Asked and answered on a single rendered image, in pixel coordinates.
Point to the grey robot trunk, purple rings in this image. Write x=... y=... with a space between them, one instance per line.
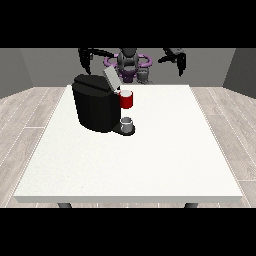
x=127 y=61

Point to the red pod holder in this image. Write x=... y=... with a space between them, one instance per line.
x=126 y=99

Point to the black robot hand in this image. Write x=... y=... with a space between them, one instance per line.
x=86 y=60
x=181 y=63

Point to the dark table leg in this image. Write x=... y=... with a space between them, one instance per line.
x=64 y=205

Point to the pale grey machine lid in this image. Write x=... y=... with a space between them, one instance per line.
x=112 y=78

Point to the black coffee machine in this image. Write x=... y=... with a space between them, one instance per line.
x=95 y=106

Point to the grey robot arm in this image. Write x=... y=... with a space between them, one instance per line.
x=176 y=51
x=85 y=49

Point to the small grey cup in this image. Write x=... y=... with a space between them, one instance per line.
x=127 y=125

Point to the small grey coffee pod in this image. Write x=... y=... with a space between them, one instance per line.
x=142 y=76

